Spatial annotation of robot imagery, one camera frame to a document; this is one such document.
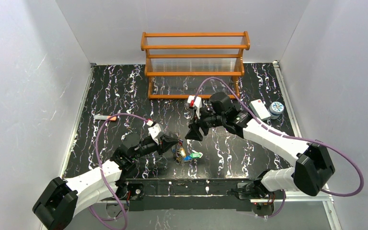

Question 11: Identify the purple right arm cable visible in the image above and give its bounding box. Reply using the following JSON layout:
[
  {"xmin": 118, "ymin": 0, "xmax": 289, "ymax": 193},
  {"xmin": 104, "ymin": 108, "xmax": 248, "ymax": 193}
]
[{"xmin": 188, "ymin": 77, "xmax": 365, "ymax": 219}]

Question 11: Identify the cluster of tagged keys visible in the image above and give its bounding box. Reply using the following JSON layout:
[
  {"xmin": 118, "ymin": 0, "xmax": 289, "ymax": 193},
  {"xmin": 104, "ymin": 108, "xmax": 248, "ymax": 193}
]
[{"xmin": 172, "ymin": 139, "xmax": 191, "ymax": 165}]

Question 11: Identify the orange grey marker pen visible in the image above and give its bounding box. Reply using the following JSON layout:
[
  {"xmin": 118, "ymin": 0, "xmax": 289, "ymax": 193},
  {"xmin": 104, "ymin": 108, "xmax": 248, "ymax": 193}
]
[{"xmin": 94, "ymin": 115, "xmax": 117, "ymax": 121}]

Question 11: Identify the orange wooden shelf rack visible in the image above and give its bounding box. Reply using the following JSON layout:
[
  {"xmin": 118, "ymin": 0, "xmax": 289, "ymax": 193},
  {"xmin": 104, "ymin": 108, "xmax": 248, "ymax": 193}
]
[{"xmin": 140, "ymin": 31, "xmax": 251, "ymax": 99}]

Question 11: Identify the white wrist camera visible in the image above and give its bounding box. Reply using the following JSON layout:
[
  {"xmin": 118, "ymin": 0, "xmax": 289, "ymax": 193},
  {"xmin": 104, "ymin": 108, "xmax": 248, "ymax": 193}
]
[
  {"xmin": 187, "ymin": 95, "xmax": 202, "ymax": 118},
  {"xmin": 148, "ymin": 121, "xmax": 164, "ymax": 145}
]

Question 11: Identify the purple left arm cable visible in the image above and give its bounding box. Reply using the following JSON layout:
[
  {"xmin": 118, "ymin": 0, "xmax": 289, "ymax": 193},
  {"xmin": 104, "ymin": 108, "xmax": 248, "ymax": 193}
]
[{"xmin": 89, "ymin": 113, "xmax": 154, "ymax": 230}]

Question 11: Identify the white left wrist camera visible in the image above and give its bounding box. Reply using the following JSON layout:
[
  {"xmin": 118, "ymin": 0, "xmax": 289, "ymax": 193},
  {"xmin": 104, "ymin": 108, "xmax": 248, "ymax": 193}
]
[{"xmin": 148, "ymin": 121, "xmax": 164, "ymax": 145}]

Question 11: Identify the white rectangular box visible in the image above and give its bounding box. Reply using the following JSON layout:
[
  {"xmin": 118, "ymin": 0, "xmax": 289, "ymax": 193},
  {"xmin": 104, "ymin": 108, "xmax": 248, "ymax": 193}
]
[{"xmin": 249, "ymin": 99, "xmax": 271, "ymax": 121}]

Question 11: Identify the blue white round tin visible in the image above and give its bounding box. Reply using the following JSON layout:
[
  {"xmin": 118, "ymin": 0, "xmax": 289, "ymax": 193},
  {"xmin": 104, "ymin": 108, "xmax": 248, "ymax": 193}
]
[{"xmin": 268, "ymin": 102, "xmax": 285, "ymax": 119}]

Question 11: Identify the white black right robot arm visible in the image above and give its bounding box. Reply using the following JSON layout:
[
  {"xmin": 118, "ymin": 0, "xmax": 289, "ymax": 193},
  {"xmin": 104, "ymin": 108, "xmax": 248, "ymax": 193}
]
[{"xmin": 185, "ymin": 92, "xmax": 335, "ymax": 197}]

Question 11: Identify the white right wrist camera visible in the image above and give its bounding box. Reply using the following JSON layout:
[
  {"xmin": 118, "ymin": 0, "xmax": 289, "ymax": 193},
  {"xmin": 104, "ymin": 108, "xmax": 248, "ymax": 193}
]
[{"xmin": 187, "ymin": 95, "xmax": 202, "ymax": 118}]

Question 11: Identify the green key tag far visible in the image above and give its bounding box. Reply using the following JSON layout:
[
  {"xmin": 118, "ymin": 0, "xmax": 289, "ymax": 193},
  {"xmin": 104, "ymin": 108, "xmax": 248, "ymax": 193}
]
[{"xmin": 190, "ymin": 152, "xmax": 203, "ymax": 159}]

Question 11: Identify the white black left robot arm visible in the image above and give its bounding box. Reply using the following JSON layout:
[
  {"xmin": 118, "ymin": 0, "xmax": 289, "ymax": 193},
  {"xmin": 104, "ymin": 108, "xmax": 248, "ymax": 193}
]
[{"xmin": 32, "ymin": 134, "xmax": 180, "ymax": 230}]

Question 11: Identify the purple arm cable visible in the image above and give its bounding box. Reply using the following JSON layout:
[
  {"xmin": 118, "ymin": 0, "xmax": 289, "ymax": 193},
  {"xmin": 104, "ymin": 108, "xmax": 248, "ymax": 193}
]
[
  {"xmin": 188, "ymin": 77, "xmax": 365, "ymax": 219},
  {"xmin": 89, "ymin": 113, "xmax": 154, "ymax": 230}
]

